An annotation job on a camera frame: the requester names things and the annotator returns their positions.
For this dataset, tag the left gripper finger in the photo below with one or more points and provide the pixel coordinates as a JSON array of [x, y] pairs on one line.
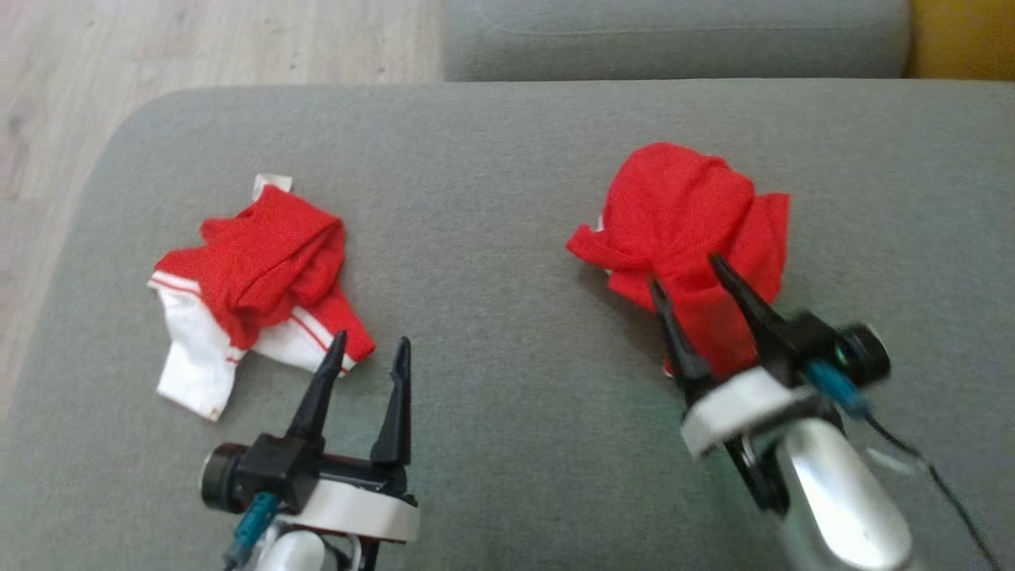
[[321, 396], [396, 420]]

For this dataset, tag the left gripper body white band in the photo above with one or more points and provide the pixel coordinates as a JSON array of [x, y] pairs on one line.
[[365, 511]]

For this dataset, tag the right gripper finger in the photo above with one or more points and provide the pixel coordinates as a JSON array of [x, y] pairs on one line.
[[761, 321], [683, 349]]

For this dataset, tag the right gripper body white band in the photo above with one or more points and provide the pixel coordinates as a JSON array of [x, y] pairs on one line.
[[737, 412]]

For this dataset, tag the red shorts with white waistband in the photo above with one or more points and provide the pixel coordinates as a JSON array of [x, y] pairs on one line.
[[682, 206]]

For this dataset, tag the red shirt with white sleeve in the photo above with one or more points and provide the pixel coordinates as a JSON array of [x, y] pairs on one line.
[[262, 262]]

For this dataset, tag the wide grey sofa chaise cushion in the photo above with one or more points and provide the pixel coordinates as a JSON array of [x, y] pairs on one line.
[[492, 198]]

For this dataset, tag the grey fabric sofa seat cushion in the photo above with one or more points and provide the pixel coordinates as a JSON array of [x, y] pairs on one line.
[[674, 40]]

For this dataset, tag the large yellow sofa backrest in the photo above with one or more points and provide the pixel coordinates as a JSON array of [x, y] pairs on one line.
[[963, 36]]

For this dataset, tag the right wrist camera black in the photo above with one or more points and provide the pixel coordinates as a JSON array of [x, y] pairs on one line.
[[848, 349]]

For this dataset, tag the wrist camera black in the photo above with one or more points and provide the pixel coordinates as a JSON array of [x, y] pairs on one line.
[[848, 349], [266, 472]]

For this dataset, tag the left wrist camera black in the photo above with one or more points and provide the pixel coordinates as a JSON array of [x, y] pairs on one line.
[[266, 472]]

